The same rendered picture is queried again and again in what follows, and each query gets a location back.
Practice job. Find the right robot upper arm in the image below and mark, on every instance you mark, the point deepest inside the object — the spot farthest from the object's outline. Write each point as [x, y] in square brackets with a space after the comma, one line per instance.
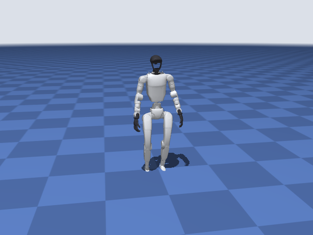
[140, 86]

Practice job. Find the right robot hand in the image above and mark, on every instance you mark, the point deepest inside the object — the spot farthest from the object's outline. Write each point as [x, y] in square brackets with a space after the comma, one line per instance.
[136, 125]

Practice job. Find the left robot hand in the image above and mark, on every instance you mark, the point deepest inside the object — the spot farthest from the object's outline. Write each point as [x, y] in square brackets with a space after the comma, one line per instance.
[181, 117]

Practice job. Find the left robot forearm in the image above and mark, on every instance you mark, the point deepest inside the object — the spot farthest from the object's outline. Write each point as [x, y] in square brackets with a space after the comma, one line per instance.
[177, 103]

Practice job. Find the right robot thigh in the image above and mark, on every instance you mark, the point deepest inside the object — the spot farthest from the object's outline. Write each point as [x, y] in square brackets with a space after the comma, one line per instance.
[147, 130]

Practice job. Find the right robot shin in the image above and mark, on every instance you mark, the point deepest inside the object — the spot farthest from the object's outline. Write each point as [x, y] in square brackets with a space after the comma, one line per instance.
[147, 156]

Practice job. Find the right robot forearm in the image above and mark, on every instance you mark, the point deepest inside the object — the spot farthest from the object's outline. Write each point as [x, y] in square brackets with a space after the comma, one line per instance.
[137, 105]

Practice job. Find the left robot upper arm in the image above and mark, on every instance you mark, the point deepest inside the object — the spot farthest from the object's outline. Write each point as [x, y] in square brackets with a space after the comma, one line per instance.
[171, 84]

